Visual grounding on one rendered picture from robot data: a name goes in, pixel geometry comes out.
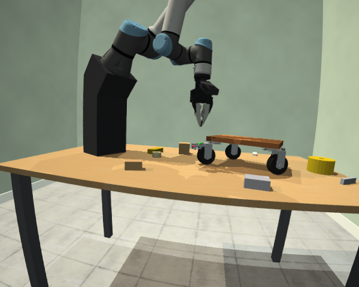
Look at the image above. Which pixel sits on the brown wooden dolly with casters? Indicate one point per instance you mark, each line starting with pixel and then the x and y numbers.
pixel 276 163

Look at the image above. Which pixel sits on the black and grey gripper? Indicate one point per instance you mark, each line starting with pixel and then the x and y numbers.
pixel 198 96

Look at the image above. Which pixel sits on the yellow roll with center hole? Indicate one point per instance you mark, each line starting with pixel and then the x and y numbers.
pixel 320 165

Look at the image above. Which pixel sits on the yellow rectangular block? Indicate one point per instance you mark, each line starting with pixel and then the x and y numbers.
pixel 149 151

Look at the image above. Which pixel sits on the cream tape roll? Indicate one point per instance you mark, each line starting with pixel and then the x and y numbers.
pixel 156 154

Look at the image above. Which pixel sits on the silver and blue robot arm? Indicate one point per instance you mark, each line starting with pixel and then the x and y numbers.
pixel 157 41

